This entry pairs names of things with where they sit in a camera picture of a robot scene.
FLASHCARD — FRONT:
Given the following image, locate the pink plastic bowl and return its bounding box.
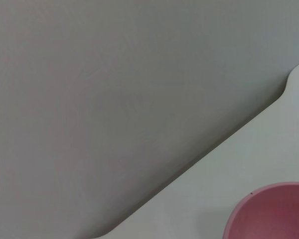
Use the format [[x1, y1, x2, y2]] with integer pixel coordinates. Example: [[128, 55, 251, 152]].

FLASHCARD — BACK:
[[223, 181, 299, 239]]

